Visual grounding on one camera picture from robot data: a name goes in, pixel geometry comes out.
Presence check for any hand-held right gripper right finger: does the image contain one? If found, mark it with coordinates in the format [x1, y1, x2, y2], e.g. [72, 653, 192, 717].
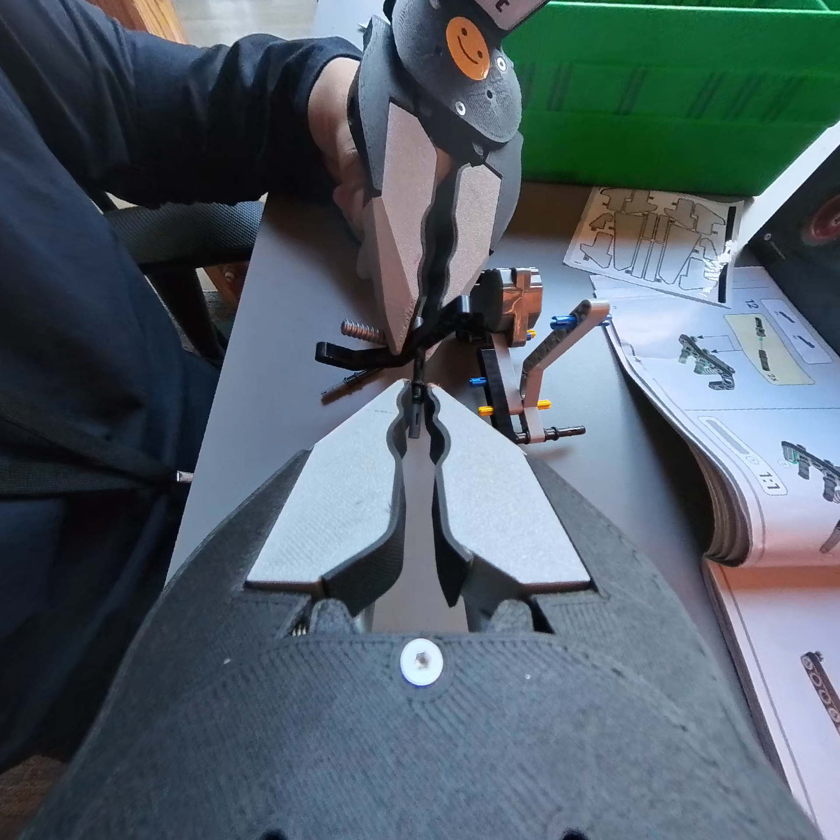
[425, 385, 596, 608]

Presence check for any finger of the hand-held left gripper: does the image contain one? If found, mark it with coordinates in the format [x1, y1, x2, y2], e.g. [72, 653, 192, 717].
[432, 163, 506, 317]
[357, 97, 441, 357]

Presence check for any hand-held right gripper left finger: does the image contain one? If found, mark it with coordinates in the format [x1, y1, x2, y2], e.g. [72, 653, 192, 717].
[245, 379, 412, 614]

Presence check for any black lego beam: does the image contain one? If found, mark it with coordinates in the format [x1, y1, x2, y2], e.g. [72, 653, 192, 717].
[314, 294, 475, 370]

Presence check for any person's left forearm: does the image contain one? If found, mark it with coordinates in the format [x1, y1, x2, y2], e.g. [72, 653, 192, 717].
[0, 0, 363, 212]

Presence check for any grey lego motor block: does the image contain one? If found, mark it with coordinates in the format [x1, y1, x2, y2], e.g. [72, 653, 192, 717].
[471, 265, 547, 350]

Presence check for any grey lego beam assembly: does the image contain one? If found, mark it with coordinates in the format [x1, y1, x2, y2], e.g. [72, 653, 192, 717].
[469, 297, 613, 448]

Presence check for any lego sticker sheet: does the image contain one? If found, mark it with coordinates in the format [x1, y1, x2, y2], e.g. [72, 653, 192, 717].
[562, 185, 747, 307]

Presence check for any lego instruction booklet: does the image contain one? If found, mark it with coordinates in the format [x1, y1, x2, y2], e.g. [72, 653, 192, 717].
[589, 264, 840, 840]

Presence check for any dark lego set box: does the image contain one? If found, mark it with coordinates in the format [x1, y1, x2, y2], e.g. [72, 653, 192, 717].
[747, 140, 840, 311]

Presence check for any person's left hand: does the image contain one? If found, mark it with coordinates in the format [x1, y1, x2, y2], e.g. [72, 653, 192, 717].
[307, 58, 370, 278]

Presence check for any green plastic bin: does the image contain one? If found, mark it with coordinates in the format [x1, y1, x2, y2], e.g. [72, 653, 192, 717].
[497, 0, 840, 199]

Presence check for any person's torso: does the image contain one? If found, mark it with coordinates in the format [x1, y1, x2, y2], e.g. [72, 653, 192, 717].
[0, 66, 227, 778]

